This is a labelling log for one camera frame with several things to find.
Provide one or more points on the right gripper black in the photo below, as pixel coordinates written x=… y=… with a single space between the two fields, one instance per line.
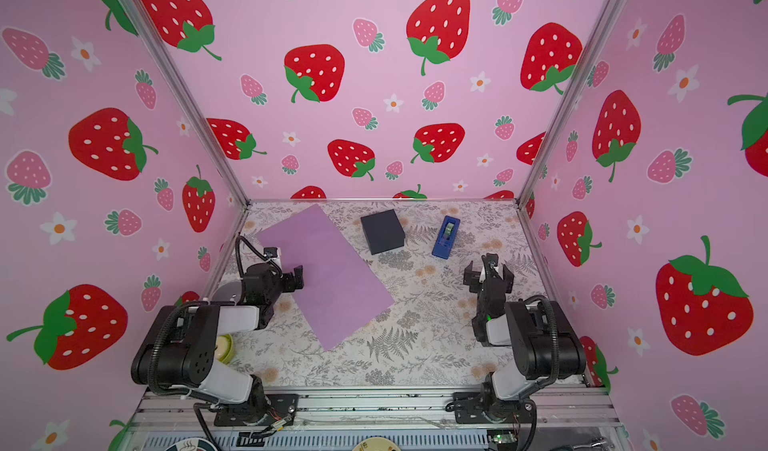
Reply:
x=475 y=277

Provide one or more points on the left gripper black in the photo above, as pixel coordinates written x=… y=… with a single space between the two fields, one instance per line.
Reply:
x=286 y=279

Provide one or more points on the purple wrapping paper sheet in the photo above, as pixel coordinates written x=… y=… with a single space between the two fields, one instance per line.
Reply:
x=341 y=293

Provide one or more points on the dark grey gift box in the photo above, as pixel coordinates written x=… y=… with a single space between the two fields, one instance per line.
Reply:
x=383 y=231

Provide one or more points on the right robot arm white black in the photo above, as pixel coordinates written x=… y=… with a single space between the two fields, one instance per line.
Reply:
x=544 y=346

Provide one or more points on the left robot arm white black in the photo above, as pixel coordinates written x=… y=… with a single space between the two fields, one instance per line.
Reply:
x=177 y=356

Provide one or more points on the blue tape dispenser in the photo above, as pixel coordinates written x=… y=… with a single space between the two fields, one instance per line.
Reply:
x=446 y=237

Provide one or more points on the yellow-green tape roll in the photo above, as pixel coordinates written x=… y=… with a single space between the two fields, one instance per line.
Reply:
x=224 y=349

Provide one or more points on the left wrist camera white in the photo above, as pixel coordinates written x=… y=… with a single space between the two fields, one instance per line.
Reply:
x=270 y=253

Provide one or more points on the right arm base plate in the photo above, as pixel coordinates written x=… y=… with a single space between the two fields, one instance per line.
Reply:
x=477 y=408

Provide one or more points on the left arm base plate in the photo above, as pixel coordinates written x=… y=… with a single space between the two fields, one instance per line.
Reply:
x=276 y=409

